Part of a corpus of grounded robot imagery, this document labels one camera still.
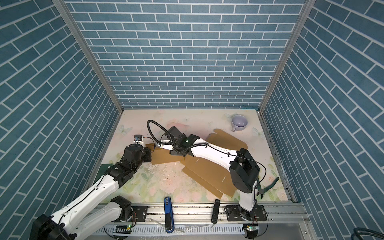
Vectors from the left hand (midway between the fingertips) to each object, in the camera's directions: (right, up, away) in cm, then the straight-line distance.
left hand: (149, 148), depth 83 cm
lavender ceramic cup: (+58, +14, +27) cm, 65 cm away
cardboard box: (+8, -2, -8) cm, 12 cm away
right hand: (+12, +4, +2) cm, 13 cm away
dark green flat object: (-31, -14, +7) cm, 35 cm away
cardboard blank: (+37, -19, +2) cm, 42 cm away
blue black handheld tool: (+13, -31, -12) cm, 36 cm away
